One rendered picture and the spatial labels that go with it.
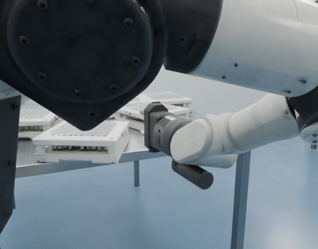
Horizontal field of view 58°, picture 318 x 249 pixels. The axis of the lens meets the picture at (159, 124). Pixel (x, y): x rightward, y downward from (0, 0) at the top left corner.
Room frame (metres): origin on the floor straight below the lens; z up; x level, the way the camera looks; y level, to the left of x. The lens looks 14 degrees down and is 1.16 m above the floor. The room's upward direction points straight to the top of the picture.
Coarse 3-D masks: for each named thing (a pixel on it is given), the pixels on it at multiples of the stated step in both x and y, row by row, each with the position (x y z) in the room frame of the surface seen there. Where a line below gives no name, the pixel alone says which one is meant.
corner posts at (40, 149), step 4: (36, 148) 0.80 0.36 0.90; (40, 148) 0.79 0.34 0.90; (44, 148) 0.80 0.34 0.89; (108, 148) 0.79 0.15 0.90; (112, 148) 0.78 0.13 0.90; (116, 148) 0.79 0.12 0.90; (36, 152) 0.80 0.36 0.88; (40, 152) 0.79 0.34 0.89; (44, 152) 0.80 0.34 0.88; (108, 152) 0.79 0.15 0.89; (112, 152) 0.78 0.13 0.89; (116, 152) 0.79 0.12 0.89
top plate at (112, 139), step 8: (120, 128) 0.91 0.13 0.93; (40, 136) 0.82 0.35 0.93; (48, 136) 0.82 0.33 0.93; (56, 136) 0.82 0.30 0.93; (64, 136) 0.82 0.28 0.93; (72, 136) 0.82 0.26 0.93; (80, 136) 0.82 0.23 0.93; (88, 136) 0.82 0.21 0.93; (96, 136) 0.82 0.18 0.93; (104, 136) 0.82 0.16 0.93; (112, 136) 0.82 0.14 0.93; (120, 136) 0.84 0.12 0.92; (40, 144) 0.79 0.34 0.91; (48, 144) 0.79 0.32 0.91; (56, 144) 0.79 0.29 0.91; (64, 144) 0.79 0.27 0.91; (72, 144) 0.78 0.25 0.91; (80, 144) 0.78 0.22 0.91; (88, 144) 0.78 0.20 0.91; (96, 144) 0.78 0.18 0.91; (104, 144) 0.78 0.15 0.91; (112, 144) 0.78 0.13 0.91
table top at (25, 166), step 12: (24, 108) 1.67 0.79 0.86; (108, 120) 1.35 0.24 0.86; (192, 120) 1.35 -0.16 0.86; (132, 132) 1.13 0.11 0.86; (24, 144) 0.97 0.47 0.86; (132, 144) 0.97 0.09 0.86; (24, 156) 0.84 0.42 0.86; (132, 156) 0.89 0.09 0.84; (144, 156) 0.91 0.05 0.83; (156, 156) 0.92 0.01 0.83; (24, 168) 0.77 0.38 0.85; (36, 168) 0.78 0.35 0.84; (48, 168) 0.79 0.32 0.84; (60, 168) 0.80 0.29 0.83; (72, 168) 0.82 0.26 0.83
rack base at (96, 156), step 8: (128, 136) 1.00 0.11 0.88; (120, 144) 0.88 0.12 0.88; (48, 152) 0.81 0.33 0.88; (56, 152) 0.81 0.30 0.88; (64, 152) 0.81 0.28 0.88; (72, 152) 0.81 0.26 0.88; (80, 152) 0.81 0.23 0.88; (88, 152) 0.81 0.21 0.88; (96, 152) 0.81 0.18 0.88; (104, 152) 0.81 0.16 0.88; (120, 152) 0.84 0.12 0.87; (40, 160) 0.79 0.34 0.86; (48, 160) 0.79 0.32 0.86; (56, 160) 0.79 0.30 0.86; (64, 160) 0.80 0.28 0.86; (72, 160) 0.80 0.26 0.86; (80, 160) 0.80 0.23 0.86; (88, 160) 0.80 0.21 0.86; (96, 160) 0.78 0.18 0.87; (104, 160) 0.78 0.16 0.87; (112, 160) 0.78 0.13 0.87
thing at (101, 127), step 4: (68, 124) 0.92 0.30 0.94; (100, 124) 0.93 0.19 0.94; (104, 124) 0.95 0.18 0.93; (108, 124) 0.93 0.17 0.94; (64, 128) 0.87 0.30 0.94; (68, 128) 0.87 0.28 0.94; (72, 128) 0.88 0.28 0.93; (76, 128) 0.88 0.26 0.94; (96, 128) 0.87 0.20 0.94; (100, 128) 0.89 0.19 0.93; (104, 128) 0.87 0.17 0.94; (72, 132) 0.84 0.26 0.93; (84, 132) 0.84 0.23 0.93; (68, 148) 0.84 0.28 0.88; (84, 148) 0.84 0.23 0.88; (96, 148) 0.84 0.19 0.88
